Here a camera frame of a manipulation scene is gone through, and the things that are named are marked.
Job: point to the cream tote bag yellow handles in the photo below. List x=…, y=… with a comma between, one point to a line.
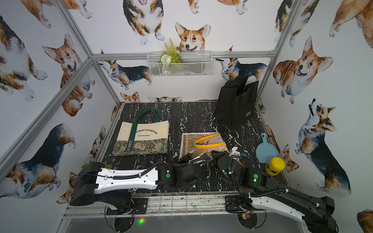
x=194, y=145

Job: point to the black canvas tote bag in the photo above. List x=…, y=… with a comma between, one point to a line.
x=236, y=102

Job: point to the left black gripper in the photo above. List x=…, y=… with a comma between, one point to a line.
x=192, y=158

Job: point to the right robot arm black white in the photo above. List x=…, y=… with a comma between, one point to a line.
x=258, y=190

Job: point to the cream tote bag green handles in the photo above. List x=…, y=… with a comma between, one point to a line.
x=147, y=134

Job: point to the white wire wall basket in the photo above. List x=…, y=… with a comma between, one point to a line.
x=187, y=64

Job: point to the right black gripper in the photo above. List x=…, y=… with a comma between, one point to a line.
x=218, y=156

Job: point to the light blue dustpan scoop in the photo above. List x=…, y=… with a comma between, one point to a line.
x=265, y=151

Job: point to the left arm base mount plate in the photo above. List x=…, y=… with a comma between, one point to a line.
x=137, y=205

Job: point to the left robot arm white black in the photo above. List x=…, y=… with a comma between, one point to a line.
x=96, y=183

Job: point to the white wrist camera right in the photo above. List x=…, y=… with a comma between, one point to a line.
x=235, y=154

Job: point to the artificial fern and white flower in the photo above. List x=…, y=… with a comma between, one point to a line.
x=170, y=55

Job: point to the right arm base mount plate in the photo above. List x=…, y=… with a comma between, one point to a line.
x=236, y=204

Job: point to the potted green plant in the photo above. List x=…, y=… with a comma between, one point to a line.
x=102, y=165

